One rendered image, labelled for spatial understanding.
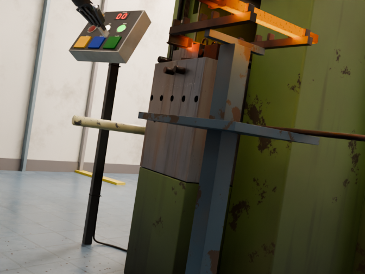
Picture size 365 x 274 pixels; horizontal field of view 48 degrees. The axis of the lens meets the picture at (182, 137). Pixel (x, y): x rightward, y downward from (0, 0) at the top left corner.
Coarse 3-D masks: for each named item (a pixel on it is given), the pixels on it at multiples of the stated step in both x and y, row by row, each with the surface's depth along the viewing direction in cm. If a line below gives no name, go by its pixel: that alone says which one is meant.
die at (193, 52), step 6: (192, 42) 165; (180, 48) 172; (186, 48) 168; (192, 48) 165; (198, 48) 161; (204, 48) 162; (174, 54) 176; (180, 54) 172; (186, 54) 168; (192, 54) 164; (198, 54) 161; (174, 60) 175
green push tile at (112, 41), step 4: (112, 36) 197; (116, 36) 196; (120, 36) 195; (108, 40) 197; (112, 40) 196; (116, 40) 194; (104, 44) 197; (108, 44) 195; (112, 44) 194; (116, 44) 193; (104, 48) 196; (108, 48) 194; (112, 48) 193
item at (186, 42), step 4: (172, 36) 162; (176, 36) 163; (180, 36) 164; (184, 36) 164; (168, 40) 162; (172, 40) 162; (176, 40) 163; (180, 40) 164; (184, 40) 165; (188, 40) 165; (192, 40) 165; (172, 44) 162; (176, 44) 162; (180, 44) 164; (184, 44) 165; (188, 44) 164
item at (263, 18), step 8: (200, 0) 89; (208, 0) 88; (216, 0) 89; (224, 0) 89; (232, 0) 92; (224, 8) 93; (232, 8) 92; (240, 8) 93; (256, 8) 96; (256, 16) 96; (264, 16) 98; (272, 16) 100; (264, 24) 101; (272, 24) 100; (280, 24) 102; (288, 24) 103; (280, 32) 106; (288, 32) 104; (296, 32) 105
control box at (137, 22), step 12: (108, 12) 214; (120, 12) 209; (132, 12) 204; (144, 12) 201; (108, 24) 206; (120, 24) 202; (132, 24) 198; (144, 24) 203; (108, 36) 200; (132, 36) 196; (72, 48) 207; (84, 48) 203; (120, 48) 191; (132, 48) 197; (84, 60) 210; (96, 60) 205; (108, 60) 200; (120, 60) 195
